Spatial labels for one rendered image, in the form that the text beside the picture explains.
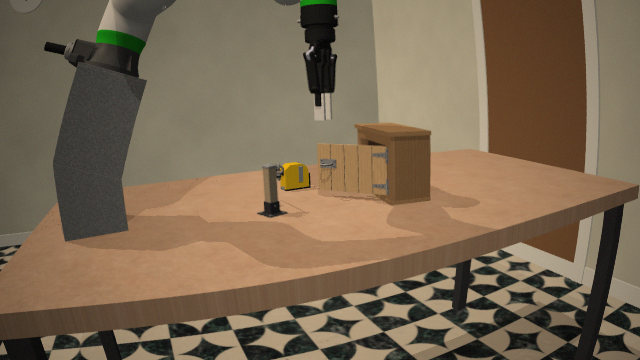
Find yellow tape measure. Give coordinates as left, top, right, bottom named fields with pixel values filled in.
left=281, top=162, right=311, bottom=191

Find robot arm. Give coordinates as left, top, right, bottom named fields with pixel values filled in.
left=44, top=0, right=339, bottom=78

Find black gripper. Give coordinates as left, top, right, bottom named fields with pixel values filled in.
left=303, top=27, right=337, bottom=120

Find grey post with hook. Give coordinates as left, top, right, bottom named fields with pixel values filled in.
left=259, top=163, right=288, bottom=218

